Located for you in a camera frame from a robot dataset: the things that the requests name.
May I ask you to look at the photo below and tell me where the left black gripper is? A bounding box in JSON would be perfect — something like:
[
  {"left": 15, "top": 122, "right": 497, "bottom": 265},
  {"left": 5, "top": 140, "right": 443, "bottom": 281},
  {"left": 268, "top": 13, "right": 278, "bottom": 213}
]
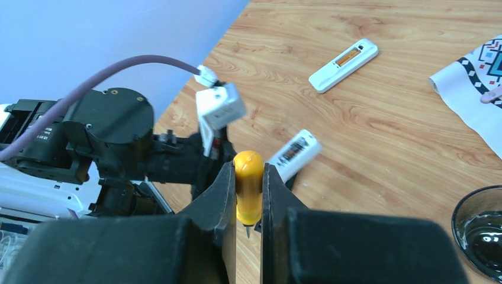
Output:
[{"left": 147, "top": 127, "right": 236, "bottom": 198}]

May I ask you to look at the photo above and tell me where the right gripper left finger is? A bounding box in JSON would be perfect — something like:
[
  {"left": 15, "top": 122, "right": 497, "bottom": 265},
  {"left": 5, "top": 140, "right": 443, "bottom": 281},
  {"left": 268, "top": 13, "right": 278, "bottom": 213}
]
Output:
[{"left": 4, "top": 162, "right": 236, "bottom": 283}]

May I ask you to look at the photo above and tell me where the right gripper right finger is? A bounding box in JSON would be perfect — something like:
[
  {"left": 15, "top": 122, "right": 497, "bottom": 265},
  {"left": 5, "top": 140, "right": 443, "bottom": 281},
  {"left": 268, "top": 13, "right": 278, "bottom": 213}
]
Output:
[{"left": 261, "top": 164, "right": 468, "bottom": 283}]

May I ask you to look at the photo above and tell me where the yellow handled screwdriver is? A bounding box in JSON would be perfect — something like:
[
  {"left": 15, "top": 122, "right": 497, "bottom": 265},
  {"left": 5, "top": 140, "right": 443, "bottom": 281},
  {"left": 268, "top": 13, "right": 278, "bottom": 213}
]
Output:
[{"left": 233, "top": 150, "right": 264, "bottom": 237}]

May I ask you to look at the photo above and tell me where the white remote with QR code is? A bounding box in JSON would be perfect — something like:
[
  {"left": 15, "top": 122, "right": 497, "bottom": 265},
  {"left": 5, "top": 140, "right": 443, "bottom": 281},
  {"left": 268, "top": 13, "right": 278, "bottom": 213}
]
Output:
[{"left": 267, "top": 129, "right": 323, "bottom": 183}]

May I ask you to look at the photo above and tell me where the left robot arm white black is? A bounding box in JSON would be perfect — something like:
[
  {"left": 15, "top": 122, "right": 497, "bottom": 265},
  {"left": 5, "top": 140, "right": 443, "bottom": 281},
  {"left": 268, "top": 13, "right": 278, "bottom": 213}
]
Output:
[{"left": 4, "top": 88, "right": 236, "bottom": 217}]

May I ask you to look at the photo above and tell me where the white remote orange battery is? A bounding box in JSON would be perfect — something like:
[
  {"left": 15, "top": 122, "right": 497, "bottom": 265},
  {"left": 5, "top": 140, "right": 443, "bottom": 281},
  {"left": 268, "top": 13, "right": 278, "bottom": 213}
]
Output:
[{"left": 308, "top": 38, "right": 379, "bottom": 93}]

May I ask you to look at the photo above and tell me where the brown glass cup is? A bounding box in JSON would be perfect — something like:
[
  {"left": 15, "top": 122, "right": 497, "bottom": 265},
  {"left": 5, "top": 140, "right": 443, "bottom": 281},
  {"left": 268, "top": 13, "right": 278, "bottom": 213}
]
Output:
[{"left": 451, "top": 185, "right": 501, "bottom": 283}]

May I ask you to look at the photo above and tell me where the patterned white placemat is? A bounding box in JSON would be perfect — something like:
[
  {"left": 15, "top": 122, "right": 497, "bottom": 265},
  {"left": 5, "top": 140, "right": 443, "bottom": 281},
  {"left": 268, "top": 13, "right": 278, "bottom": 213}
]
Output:
[{"left": 429, "top": 35, "right": 501, "bottom": 157}]

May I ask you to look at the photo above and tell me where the pink handled fork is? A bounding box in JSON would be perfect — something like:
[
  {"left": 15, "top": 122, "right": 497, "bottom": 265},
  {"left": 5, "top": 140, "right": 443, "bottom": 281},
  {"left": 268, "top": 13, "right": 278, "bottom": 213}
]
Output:
[{"left": 480, "top": 86, "right": 501, "bottom": 104}]

